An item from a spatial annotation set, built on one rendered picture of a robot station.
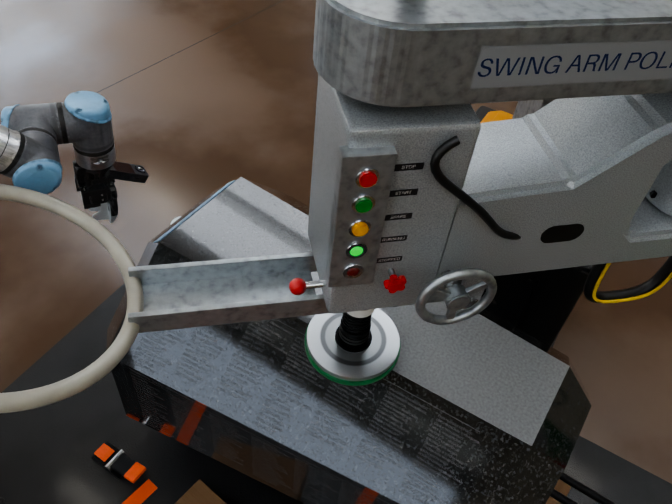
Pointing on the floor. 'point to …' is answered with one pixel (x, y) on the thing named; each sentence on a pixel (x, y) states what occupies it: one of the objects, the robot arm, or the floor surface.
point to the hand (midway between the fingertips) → (113, 217)
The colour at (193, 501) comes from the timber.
